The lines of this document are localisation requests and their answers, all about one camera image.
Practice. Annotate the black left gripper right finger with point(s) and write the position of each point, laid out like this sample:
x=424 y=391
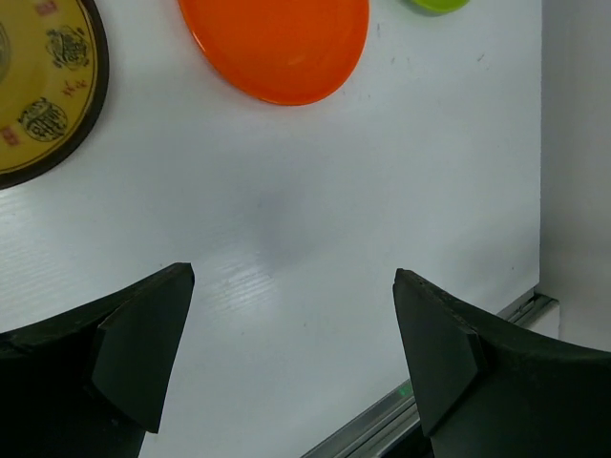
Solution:
x=517 y=393

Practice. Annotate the yellow patterned plate dark rim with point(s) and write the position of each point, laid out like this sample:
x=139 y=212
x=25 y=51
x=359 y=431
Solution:
x=55 y=68

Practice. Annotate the green plate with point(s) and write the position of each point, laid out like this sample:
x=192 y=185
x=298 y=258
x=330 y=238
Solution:
x=440 y=7

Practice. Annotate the aluminium frame rail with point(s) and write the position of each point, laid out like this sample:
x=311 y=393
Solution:
x=393 y=426

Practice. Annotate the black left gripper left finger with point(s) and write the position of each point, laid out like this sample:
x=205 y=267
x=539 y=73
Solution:
x=92 y=381

